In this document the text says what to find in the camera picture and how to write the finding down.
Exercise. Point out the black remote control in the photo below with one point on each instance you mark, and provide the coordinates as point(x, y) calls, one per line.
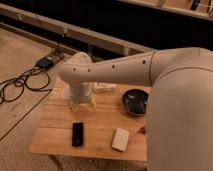
point(77, 134)

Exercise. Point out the white rectangular box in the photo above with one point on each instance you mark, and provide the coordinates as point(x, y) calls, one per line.
point(120, 139)

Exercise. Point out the black bowl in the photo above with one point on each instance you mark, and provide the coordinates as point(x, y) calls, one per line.
point(135, 101)

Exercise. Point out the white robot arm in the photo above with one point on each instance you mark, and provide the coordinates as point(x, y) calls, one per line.
point(179, 119)

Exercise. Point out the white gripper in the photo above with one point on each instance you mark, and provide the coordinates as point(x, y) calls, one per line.
point(81, 95)

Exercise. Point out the black power adapter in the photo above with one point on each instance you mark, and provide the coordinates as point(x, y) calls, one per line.
point(45, 63)

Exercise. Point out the wooden table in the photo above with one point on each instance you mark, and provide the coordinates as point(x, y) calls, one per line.
point(53, 135)

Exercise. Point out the small red object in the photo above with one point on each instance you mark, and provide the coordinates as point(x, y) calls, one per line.
point(142, 130)

